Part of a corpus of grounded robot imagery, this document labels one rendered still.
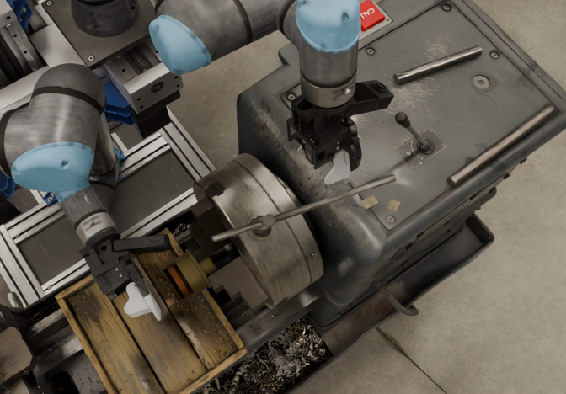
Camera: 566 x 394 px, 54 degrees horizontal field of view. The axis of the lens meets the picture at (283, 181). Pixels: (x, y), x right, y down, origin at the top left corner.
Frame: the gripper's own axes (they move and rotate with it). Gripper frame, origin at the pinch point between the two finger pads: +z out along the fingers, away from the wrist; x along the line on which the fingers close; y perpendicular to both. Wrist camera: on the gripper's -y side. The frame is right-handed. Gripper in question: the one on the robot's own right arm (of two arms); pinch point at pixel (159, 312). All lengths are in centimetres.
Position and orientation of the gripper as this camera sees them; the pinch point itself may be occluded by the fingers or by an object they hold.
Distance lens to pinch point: 116.9
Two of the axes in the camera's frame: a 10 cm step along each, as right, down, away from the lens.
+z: 5.8, 7.6, -3.0
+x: 0.5, -4.0, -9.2
